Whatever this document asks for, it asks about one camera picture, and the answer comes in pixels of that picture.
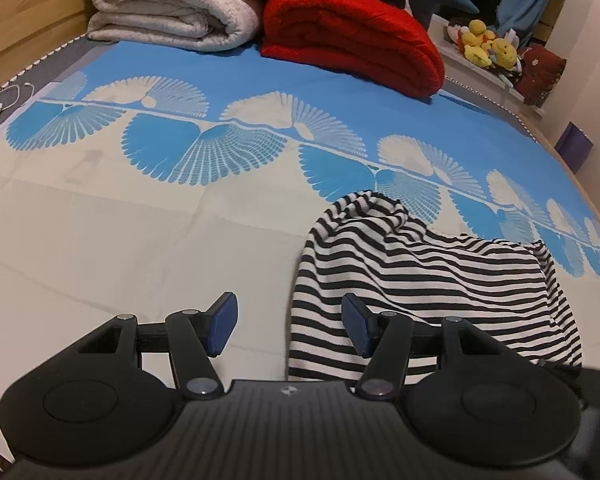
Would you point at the yellow plush toy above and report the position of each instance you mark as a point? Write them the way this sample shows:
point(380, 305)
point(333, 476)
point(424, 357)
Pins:
point(479, 55)
point(477, 27)
point(505, 52)

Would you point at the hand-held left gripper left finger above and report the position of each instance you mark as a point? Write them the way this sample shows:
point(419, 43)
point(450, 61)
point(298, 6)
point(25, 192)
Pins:
point(224, 322)

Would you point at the blue white patterned bed sheet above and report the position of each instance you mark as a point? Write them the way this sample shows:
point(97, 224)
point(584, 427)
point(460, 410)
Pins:
point(130, 235)

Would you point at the black white striped hooded shirt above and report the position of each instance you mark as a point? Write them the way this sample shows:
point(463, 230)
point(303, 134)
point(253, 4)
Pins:
point(420, 280)

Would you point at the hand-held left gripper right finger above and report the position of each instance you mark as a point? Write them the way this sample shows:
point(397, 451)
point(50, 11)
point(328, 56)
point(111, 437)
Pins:
point(357, 325)

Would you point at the folded red blanket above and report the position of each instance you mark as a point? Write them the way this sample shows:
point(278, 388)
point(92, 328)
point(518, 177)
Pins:
point(360, 35)

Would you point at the wooden bed headboard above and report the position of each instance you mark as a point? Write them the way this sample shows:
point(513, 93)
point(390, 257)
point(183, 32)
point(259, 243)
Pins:
point(25, 15)

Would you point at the white window sill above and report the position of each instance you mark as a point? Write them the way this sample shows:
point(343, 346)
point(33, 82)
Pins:
point(480, 80)

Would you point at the dark red bag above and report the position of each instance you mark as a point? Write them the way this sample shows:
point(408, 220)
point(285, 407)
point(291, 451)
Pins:
point(542, 75)

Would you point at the folded white quilt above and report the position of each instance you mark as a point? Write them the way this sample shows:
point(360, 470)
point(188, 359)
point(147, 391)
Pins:
point(180, 5)

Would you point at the purple paper bag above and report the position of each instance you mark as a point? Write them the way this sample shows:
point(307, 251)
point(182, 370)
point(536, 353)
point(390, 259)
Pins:
point(575, 147)

